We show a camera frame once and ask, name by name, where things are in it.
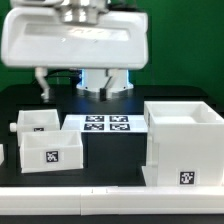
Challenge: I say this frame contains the white marker sheet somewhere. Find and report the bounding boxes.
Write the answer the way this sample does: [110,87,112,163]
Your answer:
[62,115,147,133]

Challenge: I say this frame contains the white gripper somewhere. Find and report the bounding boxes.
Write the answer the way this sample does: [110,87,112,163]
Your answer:
[1,0,148,100]

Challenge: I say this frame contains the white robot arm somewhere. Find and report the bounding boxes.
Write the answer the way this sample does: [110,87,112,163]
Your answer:
[1,0,148,101]

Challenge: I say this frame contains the white drawer cabinet box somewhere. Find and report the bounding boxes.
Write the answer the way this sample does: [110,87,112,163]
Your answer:
[142,101,224,187]

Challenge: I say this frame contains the white front rail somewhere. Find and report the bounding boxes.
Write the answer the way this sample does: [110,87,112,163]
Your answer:
[0,186,224,215]

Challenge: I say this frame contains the white drawer with knob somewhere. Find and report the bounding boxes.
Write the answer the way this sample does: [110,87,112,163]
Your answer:
[9,109,60,142]

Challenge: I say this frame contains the white drawer without knob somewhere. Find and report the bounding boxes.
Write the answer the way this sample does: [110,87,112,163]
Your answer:
[20,130,83,173]

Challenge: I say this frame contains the white left rail block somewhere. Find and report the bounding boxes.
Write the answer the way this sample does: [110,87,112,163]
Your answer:
[0,144,4,166]

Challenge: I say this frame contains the black cable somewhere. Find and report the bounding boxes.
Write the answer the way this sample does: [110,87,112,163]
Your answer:
[31,69,83,85]

